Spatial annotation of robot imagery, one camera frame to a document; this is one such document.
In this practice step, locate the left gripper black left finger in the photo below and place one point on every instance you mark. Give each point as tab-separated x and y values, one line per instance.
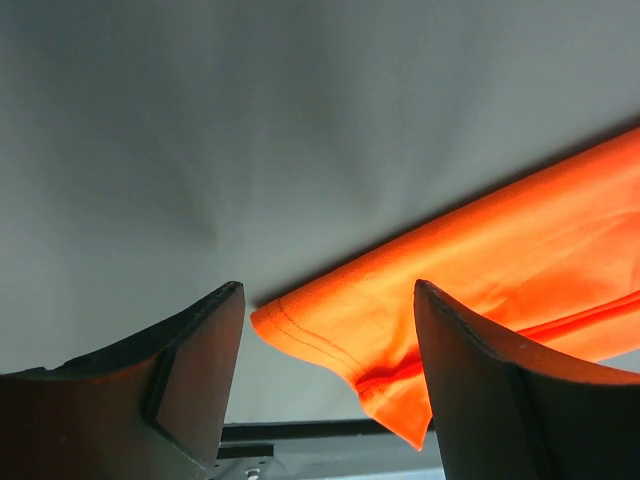
150	406

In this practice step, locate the orange t shirt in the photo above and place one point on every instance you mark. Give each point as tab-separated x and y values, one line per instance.
553	256

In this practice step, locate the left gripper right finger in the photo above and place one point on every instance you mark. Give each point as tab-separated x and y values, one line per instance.
507	407

